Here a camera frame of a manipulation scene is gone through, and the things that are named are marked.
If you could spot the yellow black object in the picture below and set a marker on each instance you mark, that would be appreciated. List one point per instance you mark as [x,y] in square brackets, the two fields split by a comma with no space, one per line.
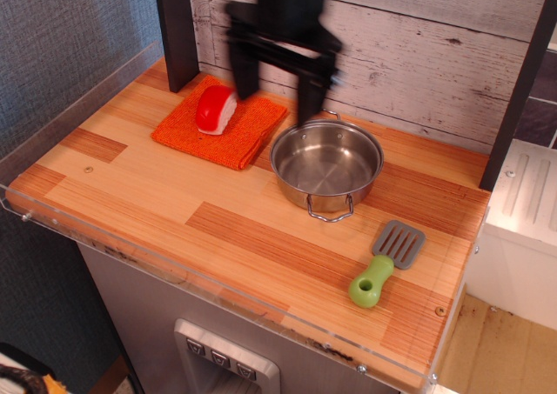
[17,380]

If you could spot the stainless steel pan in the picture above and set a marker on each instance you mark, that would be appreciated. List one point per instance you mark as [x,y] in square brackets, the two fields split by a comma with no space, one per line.
[326,166]

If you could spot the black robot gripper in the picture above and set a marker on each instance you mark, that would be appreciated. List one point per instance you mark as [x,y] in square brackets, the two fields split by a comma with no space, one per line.
[286,34]

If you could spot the clear acrylic table guard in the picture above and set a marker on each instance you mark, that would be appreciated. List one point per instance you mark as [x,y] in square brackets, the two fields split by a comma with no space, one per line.
[233,239]

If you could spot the grey toy fridge cabinet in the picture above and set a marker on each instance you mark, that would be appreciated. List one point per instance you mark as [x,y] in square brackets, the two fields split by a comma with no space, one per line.
[144,310]

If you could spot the red white toy sushi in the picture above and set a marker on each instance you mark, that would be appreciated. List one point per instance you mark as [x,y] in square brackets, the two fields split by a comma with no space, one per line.
[215,109]

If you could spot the white toy sink unit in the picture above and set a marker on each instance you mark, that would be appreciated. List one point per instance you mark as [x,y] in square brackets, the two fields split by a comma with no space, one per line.
[513,265]

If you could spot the orange cloth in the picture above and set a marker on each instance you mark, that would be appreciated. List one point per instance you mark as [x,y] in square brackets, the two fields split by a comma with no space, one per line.
[252,123]

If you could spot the silver dispenser button panel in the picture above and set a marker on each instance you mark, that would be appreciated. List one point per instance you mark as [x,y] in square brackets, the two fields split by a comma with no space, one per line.
[217,359]

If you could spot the dark right vertical post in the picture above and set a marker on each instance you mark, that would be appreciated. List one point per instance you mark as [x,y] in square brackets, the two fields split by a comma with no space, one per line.
[531,64]

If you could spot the grey green toy spatula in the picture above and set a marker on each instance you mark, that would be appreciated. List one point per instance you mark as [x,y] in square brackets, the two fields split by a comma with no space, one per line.
[397,247]

